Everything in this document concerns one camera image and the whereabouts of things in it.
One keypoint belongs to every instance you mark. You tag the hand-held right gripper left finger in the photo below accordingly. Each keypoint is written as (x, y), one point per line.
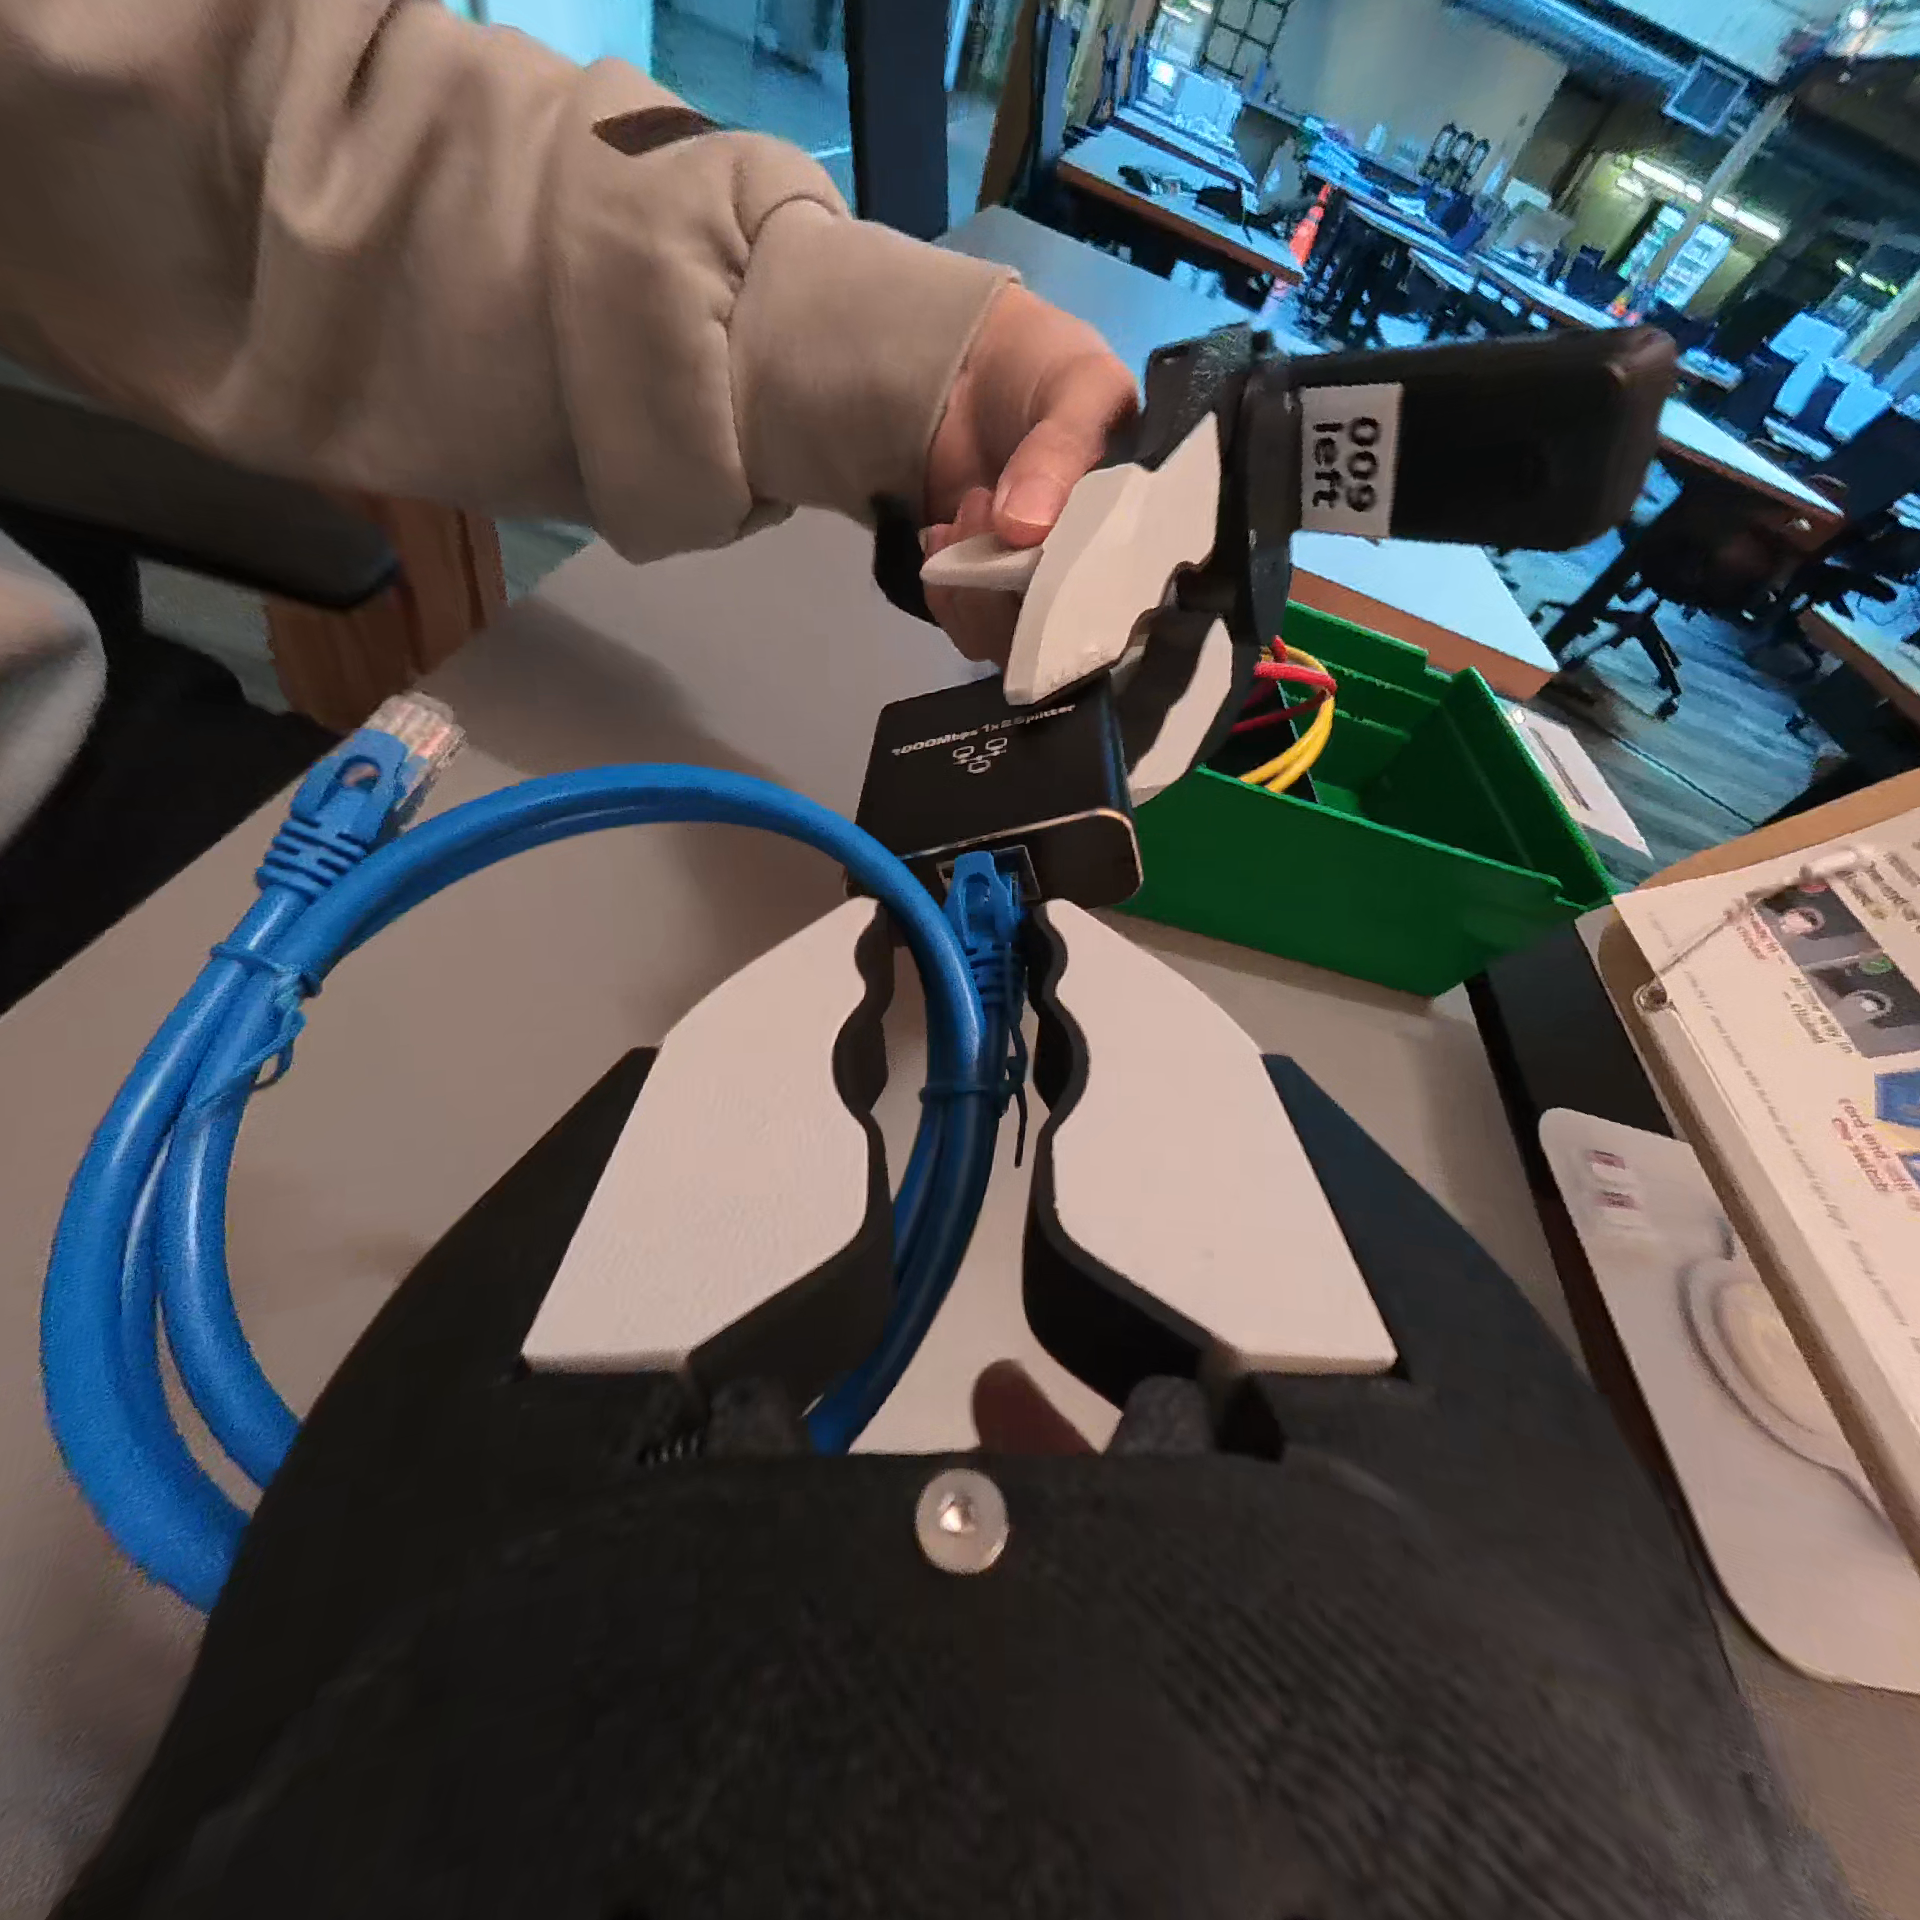
(718, 1200)

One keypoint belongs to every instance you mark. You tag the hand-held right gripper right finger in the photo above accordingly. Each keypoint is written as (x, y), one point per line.
(1200, 1200)

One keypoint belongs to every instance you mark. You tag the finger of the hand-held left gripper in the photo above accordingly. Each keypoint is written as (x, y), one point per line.
(1185, 736)
(1111, 556)

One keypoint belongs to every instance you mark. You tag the black ethernet splitter box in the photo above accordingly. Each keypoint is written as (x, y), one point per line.
(1004, 780)

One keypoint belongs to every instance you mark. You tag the green plastic bin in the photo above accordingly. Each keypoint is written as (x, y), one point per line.
(1349, 886)

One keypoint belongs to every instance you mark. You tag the person's left forearm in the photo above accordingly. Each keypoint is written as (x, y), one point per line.
(451, 270)

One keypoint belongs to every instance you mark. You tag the person's left hand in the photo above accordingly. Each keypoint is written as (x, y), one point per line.
(1036, 406)

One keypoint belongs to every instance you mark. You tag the person's right hand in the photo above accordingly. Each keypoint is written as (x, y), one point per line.
(1036, 1417)

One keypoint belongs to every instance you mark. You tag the wood-edged office table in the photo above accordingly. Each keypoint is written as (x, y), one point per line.
(1423, 597)
(1742, 457)

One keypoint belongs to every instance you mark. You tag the orange traffic cone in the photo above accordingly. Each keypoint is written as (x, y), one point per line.
(1311, 225)

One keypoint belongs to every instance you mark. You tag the white board stand base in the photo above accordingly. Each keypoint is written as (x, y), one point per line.
(1621, 1273)

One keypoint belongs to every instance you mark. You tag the wooden instruction board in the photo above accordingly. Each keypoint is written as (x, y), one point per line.
(1769, 839)

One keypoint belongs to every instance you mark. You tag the wooden support pillar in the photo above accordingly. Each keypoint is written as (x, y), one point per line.
(389, 631)

